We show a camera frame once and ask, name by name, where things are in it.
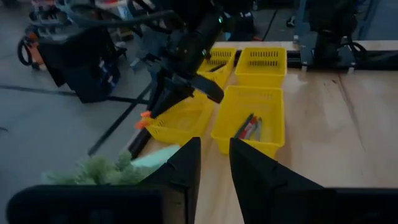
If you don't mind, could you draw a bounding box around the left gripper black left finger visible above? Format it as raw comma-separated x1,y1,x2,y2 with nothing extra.
139,136,202,224

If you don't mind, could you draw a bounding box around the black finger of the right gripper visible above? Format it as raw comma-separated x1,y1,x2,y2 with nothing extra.
150,90,178,119
167,88,193,109

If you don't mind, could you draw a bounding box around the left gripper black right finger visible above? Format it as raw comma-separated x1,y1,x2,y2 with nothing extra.
229,138,338,224

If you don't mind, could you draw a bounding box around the black marker pen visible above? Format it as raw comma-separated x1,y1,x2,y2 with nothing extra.
208,63,228,73

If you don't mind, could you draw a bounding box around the red crayon Madter print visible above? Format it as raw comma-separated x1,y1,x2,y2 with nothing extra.
239,116,258,141

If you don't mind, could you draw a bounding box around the yellow plastic slotted bin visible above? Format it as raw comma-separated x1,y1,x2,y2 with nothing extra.
144,90,216,147
197,47,238,90
210,85,286,159
234,46,288,89

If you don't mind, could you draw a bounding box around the mint green stapler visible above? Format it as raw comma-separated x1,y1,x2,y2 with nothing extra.
130,144,181,170

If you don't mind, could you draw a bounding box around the green plant in white pot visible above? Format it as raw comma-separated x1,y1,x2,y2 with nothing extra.
40,151,162,187

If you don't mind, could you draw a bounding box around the dark blue equipment case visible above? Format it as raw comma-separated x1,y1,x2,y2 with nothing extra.
37,27,123,104

